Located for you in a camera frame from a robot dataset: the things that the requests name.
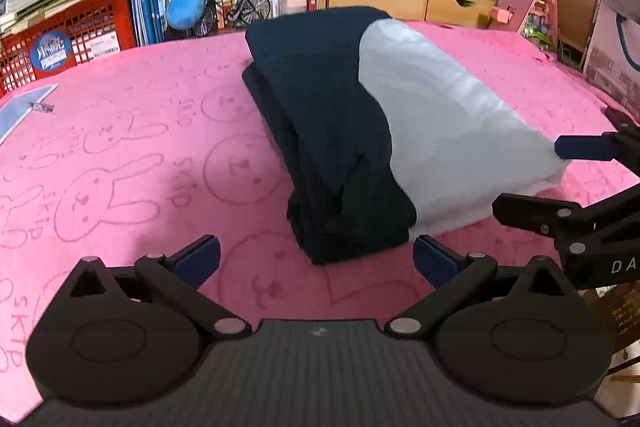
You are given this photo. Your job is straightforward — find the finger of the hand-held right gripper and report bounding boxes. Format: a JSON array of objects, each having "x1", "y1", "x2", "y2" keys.
[
  {"x1": 554, "y1": 107, "x2": 640, "y2": 178},
  {"x1": 492, "y1": 193, "x2": 601, "y2": 253}
]

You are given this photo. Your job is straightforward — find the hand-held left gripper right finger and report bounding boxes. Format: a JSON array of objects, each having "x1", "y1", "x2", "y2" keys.
[{"x1": 384, "y1": 234, "x2": 576, "y2": 340}]

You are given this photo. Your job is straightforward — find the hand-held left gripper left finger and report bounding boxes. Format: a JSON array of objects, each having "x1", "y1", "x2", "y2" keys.
[{"x1": 64, "y1": 234, "x2": 253, "y2": 342}]

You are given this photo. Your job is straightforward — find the navy and white jacket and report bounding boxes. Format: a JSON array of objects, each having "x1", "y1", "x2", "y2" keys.
[{"x1": 241, "y1": 7, "x2": 573, "y2": 265}]

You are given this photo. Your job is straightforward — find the brown printed box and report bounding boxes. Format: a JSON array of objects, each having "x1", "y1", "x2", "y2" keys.
[{"x1": 582, "y1": 279, "x2": 640, "y2": 383}]

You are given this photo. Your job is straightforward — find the pink printed blanket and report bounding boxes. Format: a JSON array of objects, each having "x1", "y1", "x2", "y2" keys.
[{"x1": 0, "y1": 21, "x2": 640, "y2": 423}]

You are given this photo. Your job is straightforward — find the light blue paper card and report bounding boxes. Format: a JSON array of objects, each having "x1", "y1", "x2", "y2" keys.
[{"x1": 0, "y1": 83, "x2": 59, "y2": 145}]

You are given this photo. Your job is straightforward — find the wooden drawer organizer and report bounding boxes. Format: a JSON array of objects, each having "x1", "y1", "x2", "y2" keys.
[{"x1": 320, "y1": 0, "x2": 500, "y2": 29}]

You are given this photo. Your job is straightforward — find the blue plush ball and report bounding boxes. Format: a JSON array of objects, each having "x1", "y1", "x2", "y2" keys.
[{"x1": 166, "y1": 0, "x2": 206, "y2": 29}]

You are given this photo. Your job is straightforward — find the large red plastic crate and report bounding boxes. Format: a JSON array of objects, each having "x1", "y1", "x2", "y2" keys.
[{"x1": 0, "y1": 0, "x2": 138, "y2": 95}]

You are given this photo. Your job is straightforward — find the miniature bicycle model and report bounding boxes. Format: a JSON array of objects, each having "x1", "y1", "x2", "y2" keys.
[{"x1": 192, "y1": 0, "x2": 272, "y2": 38}]

